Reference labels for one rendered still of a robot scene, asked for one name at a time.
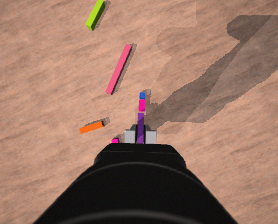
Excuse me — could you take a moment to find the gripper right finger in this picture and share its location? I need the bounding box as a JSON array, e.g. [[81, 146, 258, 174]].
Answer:
[[143, 124, 157, 144]]

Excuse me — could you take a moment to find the lime green rod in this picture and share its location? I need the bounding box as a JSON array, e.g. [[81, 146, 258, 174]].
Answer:
[[86, 0, 106, 31]]

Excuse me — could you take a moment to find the orange rod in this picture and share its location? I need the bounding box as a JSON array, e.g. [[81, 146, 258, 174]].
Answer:
[[79, 121, 104, 134]]

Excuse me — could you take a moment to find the short magenta rod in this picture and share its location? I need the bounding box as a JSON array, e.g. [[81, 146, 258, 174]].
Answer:
[[139, 100, 145, 112], [112, 137, 120, 143]]

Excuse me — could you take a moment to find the pink rod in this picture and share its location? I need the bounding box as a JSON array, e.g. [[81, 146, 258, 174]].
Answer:
[[105, 44, 132, 94]]

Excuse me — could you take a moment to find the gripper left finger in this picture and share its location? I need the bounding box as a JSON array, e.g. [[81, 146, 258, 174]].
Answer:
[[124, 124, 138, 143]]

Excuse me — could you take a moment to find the purple rod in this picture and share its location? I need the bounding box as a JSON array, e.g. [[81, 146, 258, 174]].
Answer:
[[137, 113, 144, 144]]

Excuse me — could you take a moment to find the small blue block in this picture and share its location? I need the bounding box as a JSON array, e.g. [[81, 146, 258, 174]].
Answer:
[[139, 92, 145, 99]]

